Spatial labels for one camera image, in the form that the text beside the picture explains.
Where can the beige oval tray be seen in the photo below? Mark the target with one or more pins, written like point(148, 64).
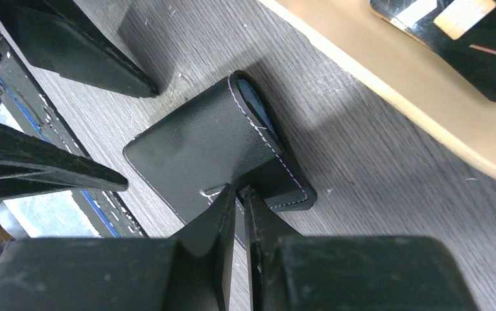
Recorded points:
point(406, 74)

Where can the black vip card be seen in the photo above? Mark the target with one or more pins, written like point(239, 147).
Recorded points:
point(462, 33)

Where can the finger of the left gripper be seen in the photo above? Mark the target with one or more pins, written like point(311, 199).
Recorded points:
point(30, 166)
point(57, 36)

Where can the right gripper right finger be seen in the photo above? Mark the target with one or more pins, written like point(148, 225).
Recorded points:
point(264, 228)

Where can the black leather card holder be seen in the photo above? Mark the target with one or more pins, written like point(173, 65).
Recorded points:
point(229, 134)

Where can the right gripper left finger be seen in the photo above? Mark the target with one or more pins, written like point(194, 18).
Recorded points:
point(200, 277)

